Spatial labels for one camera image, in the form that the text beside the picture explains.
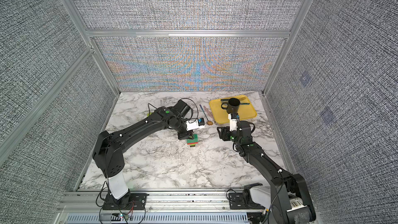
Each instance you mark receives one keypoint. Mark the aluminium front rail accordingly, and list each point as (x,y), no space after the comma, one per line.
(158,200)

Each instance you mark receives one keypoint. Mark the yellow plastic tray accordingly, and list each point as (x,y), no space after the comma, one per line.
(244,112)

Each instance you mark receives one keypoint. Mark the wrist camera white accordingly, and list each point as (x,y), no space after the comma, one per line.
(233,121)
(198,124)

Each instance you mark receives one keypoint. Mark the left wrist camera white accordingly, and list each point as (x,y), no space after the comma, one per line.
(198,124)

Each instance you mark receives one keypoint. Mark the iridescent metal spoon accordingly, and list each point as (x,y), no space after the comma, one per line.
(208,121)

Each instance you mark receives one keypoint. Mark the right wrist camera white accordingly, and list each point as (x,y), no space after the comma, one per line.
(233,121)

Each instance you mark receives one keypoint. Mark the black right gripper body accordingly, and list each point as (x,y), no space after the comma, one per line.
(226,132)

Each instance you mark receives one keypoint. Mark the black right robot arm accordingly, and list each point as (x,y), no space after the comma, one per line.
(290,201)

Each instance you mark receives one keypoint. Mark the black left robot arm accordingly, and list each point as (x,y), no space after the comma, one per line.
(110,147)

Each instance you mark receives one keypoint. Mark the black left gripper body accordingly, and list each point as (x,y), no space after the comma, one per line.
(184,134)

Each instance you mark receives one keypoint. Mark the white slotted cable duct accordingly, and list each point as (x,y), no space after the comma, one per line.
(160,218)

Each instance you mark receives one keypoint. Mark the green handled utensil on tray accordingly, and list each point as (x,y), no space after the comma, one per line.
(233,101)

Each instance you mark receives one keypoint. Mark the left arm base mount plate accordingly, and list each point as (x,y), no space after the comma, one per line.
(135,201)

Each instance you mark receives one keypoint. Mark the black mug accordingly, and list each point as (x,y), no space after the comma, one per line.
(230,108)

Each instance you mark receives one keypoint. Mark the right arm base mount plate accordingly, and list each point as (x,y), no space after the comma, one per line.
(238,201)

